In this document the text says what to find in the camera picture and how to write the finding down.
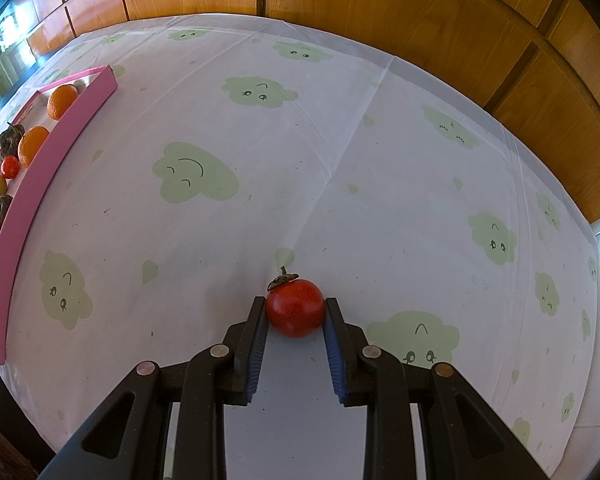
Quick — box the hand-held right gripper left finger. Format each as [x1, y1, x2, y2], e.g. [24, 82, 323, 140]
[37, 296, 270, 480]

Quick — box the red tomato with leafy calyx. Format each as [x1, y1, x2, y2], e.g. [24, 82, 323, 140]
[265, 266, 327, 339]

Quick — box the orange with thin stem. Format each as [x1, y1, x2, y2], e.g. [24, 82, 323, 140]
[47, 84, 79, 121]

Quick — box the white tablecloth with green clouds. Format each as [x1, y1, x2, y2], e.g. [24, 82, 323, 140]
[0, 12, 600, 480]

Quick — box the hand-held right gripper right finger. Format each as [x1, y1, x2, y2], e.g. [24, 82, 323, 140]
[325, 297, 548, 480]

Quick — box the wooden door with glass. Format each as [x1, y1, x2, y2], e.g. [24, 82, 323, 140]
[0, 0, 46, 106]

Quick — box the large orange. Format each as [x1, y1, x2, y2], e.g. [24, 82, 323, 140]
[18, 125, 51, 168]

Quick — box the wooden panelled wardrobe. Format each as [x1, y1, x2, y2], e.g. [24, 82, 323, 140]
[10, 0, 600, 226]

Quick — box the pink shallow cardboard box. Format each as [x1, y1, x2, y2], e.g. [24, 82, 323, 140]
[0, 65, 118, 365]

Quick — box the dark brown wrinkled fruit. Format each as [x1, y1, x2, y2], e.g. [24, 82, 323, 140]
[0, 194, 14, 243]
[0, 122, 26, 158]

